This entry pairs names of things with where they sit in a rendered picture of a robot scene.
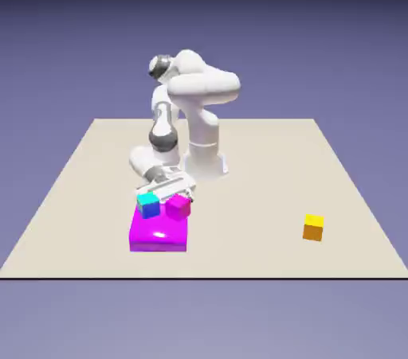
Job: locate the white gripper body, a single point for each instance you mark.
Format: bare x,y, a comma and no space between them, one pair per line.
172,186

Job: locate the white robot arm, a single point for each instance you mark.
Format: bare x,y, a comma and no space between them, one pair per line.
204,85

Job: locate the small magenta cube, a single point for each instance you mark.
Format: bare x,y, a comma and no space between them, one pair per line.
178,207

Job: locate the small cyan cube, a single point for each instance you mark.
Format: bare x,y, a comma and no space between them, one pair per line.
149,205

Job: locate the small yellow cube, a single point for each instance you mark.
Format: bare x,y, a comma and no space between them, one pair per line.
313,227

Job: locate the large magenta box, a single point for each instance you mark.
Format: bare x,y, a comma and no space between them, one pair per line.
157,234

